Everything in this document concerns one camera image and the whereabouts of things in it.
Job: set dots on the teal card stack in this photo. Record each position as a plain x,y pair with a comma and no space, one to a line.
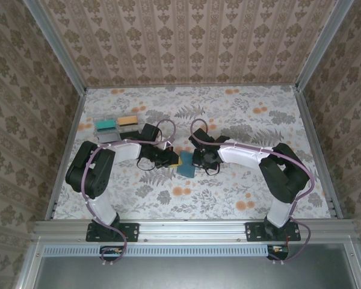
106,126

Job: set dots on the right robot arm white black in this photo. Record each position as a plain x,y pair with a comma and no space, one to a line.
278,213

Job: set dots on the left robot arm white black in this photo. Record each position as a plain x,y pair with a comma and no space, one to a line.
103,210

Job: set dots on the grey metal sheet panel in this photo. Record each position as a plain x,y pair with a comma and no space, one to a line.
192,274

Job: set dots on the aluminium table side rail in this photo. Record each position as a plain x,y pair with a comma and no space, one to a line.
313,135
53,204

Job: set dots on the clear plastic organizer box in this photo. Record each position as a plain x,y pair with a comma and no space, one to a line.
116,129

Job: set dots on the grey card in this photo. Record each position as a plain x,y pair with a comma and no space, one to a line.
108,138

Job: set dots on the aluminium frame post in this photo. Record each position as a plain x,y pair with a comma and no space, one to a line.
57,45
322,45

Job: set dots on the aluminium frame rail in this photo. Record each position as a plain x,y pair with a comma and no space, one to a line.
356,271
192,230
28,271

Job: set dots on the aluminium lower frame rail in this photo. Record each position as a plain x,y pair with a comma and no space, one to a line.
28,271
356,271

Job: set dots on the blue folding card holder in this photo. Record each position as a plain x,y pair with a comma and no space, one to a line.
187,168

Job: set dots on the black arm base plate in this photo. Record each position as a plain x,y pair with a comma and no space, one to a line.
252,232
132,231

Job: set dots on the aluminium front frame rail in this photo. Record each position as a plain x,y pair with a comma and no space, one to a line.
192,230

